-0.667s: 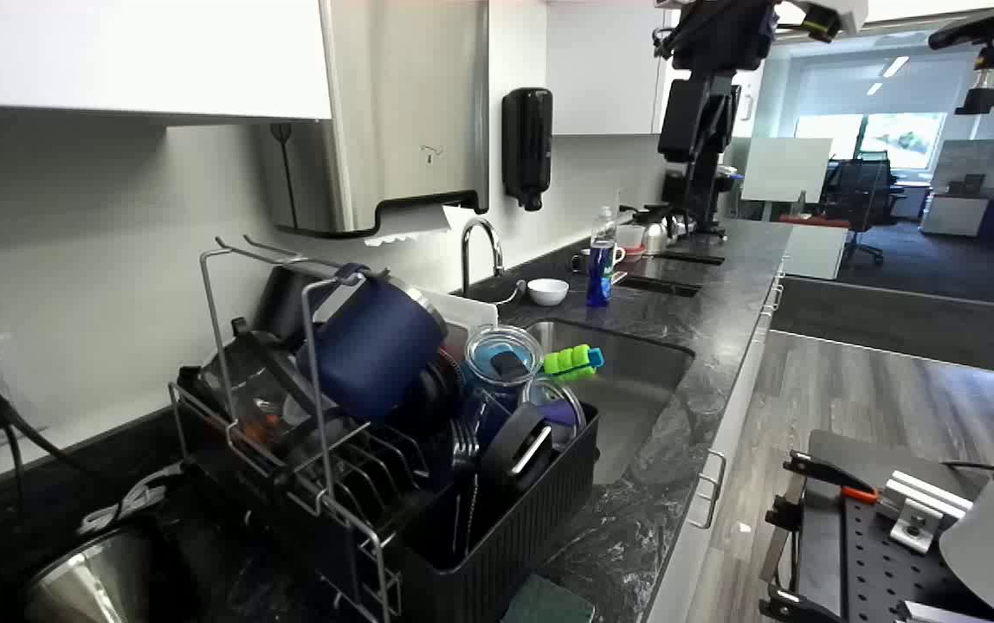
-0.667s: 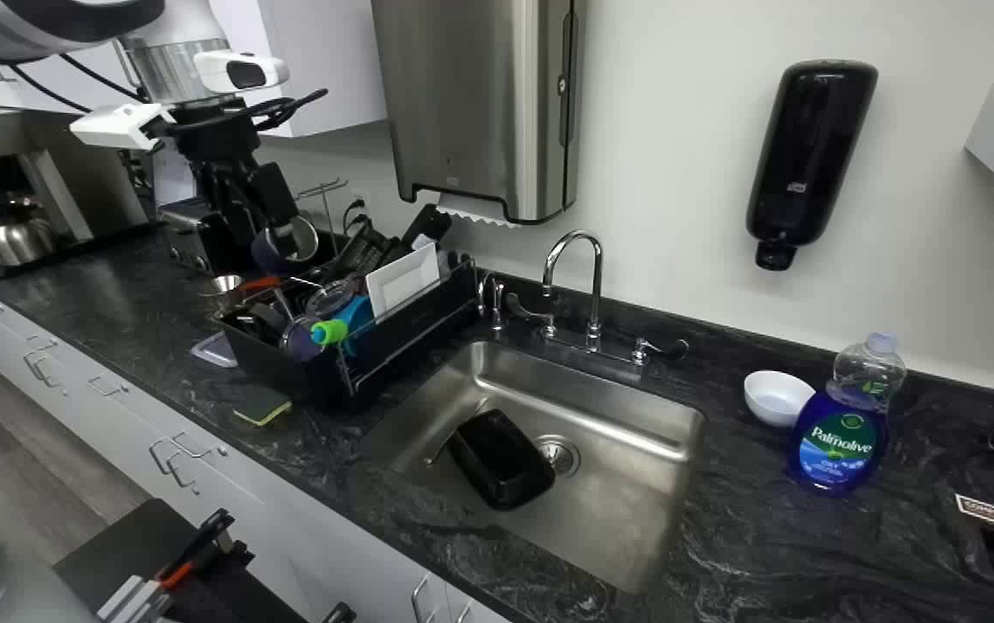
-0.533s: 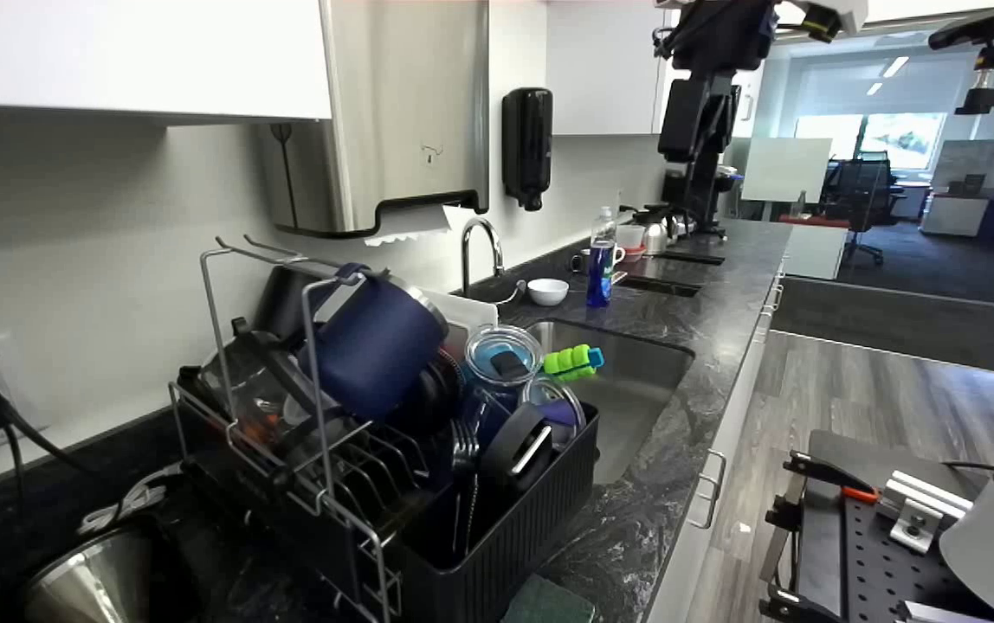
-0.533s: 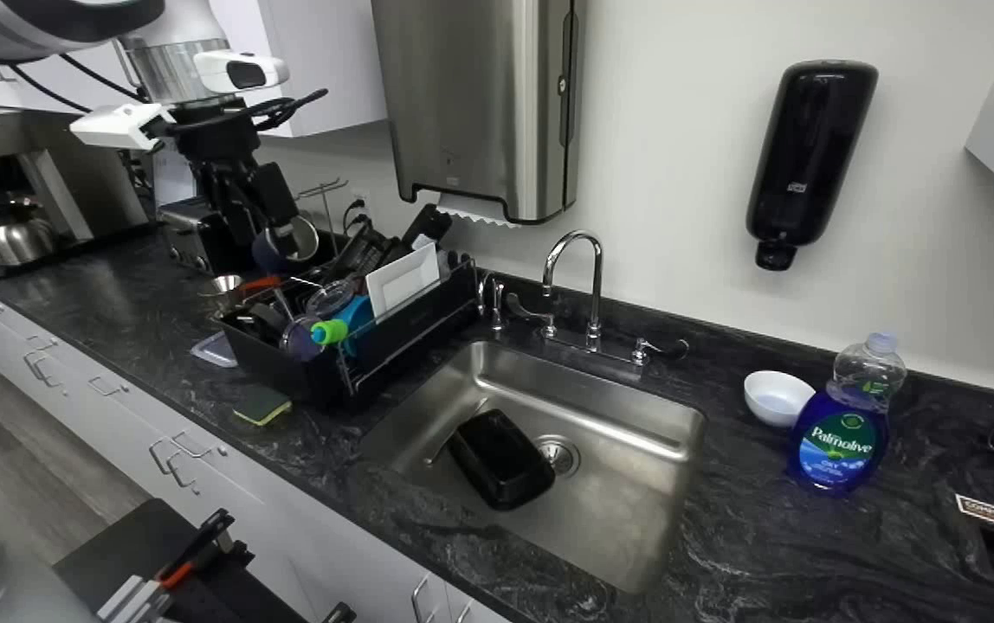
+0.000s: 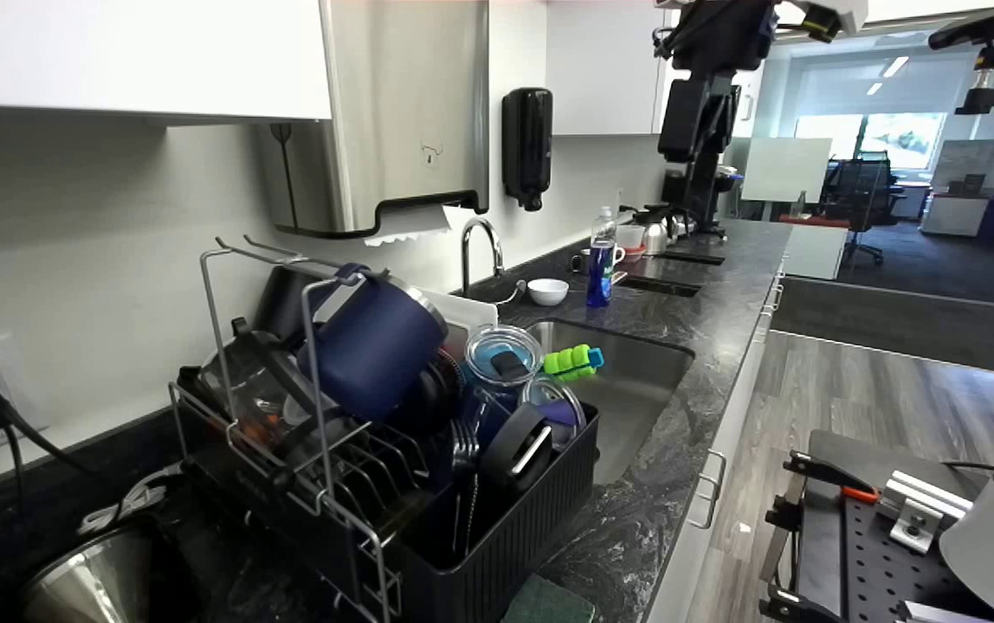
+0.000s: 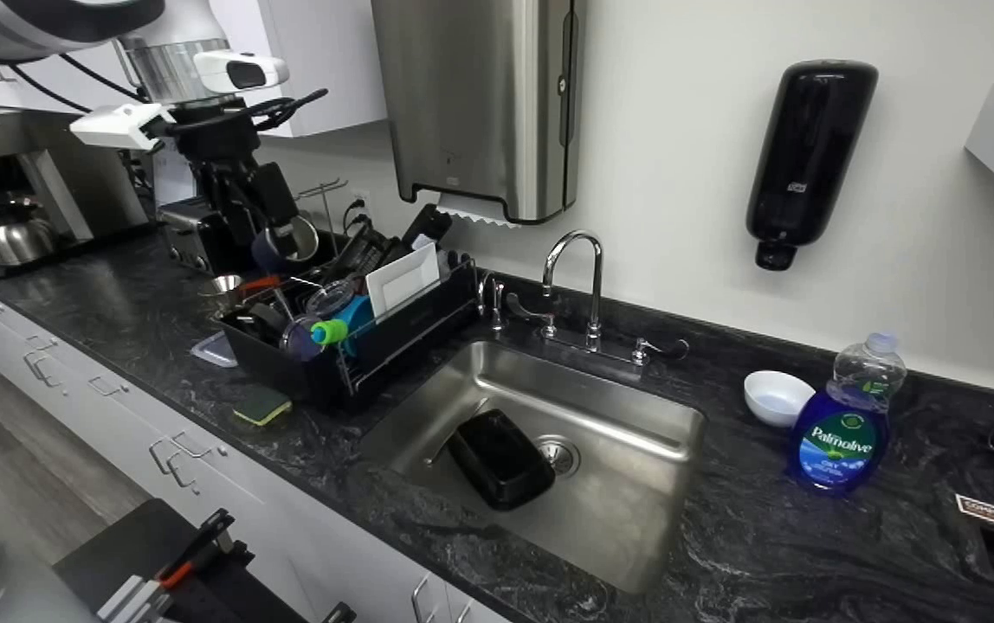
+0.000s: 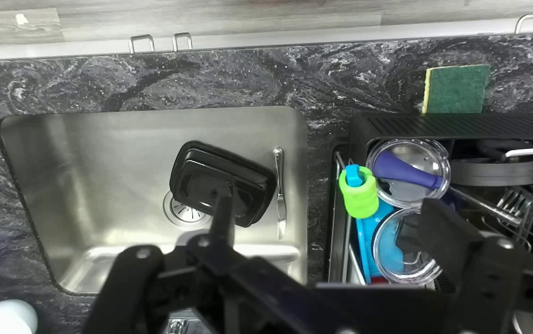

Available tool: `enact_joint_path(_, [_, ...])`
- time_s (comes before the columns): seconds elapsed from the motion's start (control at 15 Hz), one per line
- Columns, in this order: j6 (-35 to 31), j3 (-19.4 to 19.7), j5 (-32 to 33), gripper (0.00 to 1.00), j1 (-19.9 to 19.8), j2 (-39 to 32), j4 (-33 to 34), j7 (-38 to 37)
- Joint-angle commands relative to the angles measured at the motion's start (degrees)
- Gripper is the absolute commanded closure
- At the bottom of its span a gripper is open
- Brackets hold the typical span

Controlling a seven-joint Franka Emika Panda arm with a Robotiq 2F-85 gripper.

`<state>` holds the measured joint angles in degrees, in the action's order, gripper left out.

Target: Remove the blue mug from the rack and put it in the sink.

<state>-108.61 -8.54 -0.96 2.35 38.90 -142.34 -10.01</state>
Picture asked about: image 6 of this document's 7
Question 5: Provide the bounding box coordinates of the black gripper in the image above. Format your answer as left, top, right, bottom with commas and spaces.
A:
171, 95, 300, 278

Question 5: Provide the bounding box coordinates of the black plastic dish rack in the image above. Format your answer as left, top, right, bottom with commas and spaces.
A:
216, 255, 486, 410

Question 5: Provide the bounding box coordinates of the chrome sink faucet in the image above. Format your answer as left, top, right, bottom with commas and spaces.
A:
476, 228, 698, 374

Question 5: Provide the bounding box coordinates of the stainless steel sink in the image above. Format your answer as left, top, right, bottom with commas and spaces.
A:
357, 336, 711, 598

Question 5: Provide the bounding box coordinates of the black box device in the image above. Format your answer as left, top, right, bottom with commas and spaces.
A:
160, 197, 210, 278

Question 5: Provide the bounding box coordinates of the small purple plastic item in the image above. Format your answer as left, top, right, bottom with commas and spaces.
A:
281, 317, 322, 366

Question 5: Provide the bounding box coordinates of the green yellow sponge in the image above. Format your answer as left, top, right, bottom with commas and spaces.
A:
225, 381, 295, 429

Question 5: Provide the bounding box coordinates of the white lower cabinet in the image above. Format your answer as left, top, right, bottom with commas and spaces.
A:
0, 275, 517, 623

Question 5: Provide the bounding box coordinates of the steel kettle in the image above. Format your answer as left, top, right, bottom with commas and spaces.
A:
0, 193, 59, 270

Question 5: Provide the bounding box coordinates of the stainless paper towel dispenser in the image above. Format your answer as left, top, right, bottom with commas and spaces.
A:
367, 0, 587, 228

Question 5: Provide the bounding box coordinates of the black plastic tray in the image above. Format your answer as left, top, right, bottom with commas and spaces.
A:
442, 410, 557, 512

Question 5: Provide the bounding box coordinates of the black tool board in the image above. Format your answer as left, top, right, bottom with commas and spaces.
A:
53, 496, 307, 623

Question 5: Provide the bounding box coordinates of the small white bowl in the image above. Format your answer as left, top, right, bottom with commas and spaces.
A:
740, 366, 822, 431

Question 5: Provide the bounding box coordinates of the blue dish soap bottle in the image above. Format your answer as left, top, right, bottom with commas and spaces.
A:
795, 328, 910, 498

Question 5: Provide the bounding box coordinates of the red handled utensil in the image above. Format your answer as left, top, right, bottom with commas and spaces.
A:
231, 275, 287, 299

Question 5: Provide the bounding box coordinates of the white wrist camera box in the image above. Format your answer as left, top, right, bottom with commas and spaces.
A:
68, 102, 180, 153

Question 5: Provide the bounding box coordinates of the orange handled black tool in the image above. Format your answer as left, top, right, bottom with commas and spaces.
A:
153, 504, 239, 598

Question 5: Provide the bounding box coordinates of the black wall soap dispenser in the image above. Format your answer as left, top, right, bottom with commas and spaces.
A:
745, 60, 883, 275

